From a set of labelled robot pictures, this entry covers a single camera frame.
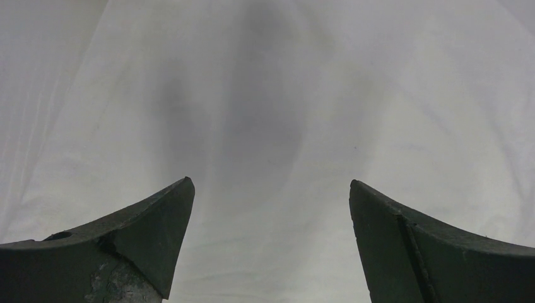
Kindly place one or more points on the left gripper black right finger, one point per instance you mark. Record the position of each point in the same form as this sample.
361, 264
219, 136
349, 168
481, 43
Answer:
408, 256

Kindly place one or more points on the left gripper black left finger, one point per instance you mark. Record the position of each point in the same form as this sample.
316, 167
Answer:
129, 255

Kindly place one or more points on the white t shirt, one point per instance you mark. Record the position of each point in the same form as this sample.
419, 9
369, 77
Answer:
272, 108

